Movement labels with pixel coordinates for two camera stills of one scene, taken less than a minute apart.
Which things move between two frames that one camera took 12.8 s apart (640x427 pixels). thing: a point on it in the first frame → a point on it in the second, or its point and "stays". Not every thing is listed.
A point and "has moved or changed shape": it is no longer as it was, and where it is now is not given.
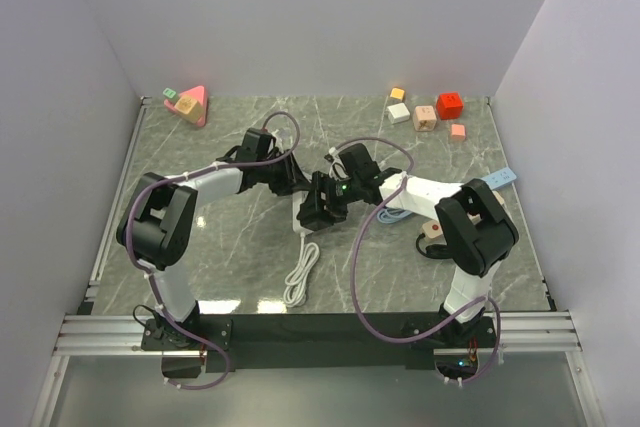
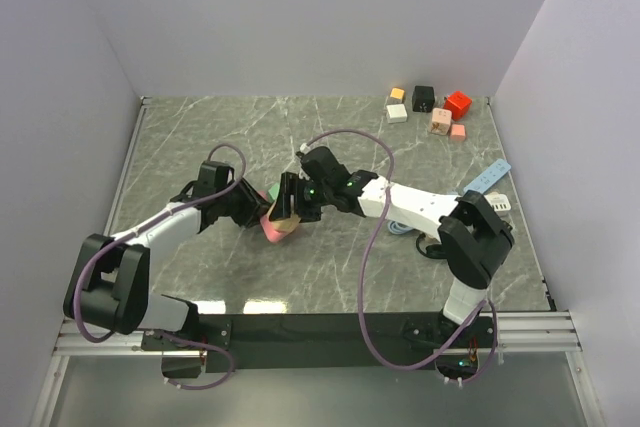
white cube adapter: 398,113 stays
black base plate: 320,340 stays
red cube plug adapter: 450,105 has moved or changed shape
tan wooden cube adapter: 189,108 → 286,225
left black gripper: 293,179 → 254,209
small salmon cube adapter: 458,132 stays
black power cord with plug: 434,251 stays
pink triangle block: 199,94 → 270,231
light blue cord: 388,215 has moved or changed shape
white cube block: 425,118 → 441,121
